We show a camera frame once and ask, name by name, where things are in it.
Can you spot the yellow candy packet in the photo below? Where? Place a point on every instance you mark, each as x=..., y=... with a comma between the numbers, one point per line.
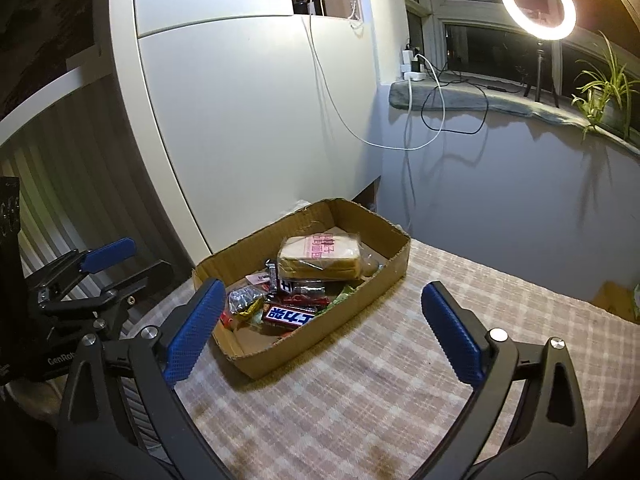
x=250, y=316

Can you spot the dark chocolate bar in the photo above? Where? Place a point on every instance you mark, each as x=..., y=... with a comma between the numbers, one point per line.
x=305, y=289
x=287, y=315

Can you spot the black tripod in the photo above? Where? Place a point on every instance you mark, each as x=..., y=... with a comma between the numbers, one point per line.
x=540, y=70

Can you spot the red snack stick packet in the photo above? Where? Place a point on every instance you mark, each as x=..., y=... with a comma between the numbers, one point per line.
x=227, y=319

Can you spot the white cabinet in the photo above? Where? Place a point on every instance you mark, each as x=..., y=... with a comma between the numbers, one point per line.
x=250, y=135

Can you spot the small pink candy packet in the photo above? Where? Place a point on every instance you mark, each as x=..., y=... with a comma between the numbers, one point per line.
x=257, y=278

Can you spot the potted spider plant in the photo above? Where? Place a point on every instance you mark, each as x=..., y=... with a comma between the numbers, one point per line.
x=612, y=110

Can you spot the white power strip with chargers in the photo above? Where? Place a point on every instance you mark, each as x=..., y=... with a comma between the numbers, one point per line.
x=415, y=76

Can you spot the brown carton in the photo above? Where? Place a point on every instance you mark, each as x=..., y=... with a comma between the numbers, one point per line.
x=615, y=302

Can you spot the dark bottle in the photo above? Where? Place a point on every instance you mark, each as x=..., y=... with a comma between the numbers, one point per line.
x=300, y=5
x=317, y=5

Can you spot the plaid tablecloth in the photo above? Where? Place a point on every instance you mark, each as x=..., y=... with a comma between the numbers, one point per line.
x=375, y=410

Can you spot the toast bread packet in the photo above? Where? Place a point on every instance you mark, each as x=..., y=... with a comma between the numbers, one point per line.
x=320, y=260

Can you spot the green candy packet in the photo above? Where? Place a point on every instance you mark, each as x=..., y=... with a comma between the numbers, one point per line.
x=340, y=295

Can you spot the clear packet of dark snacks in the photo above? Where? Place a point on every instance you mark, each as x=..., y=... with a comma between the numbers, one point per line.
x=242, y=300

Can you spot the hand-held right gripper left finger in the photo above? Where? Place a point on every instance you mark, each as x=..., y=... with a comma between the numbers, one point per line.
x=195, y=330

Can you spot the cardboard box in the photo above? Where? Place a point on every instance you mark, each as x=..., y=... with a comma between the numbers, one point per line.
x=350, y=325

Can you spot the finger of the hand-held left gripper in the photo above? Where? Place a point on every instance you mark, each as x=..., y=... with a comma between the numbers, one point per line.
x=107, y=255
x=125, y=295

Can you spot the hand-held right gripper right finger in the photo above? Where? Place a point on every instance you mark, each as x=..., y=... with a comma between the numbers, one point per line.
x=452, y=330

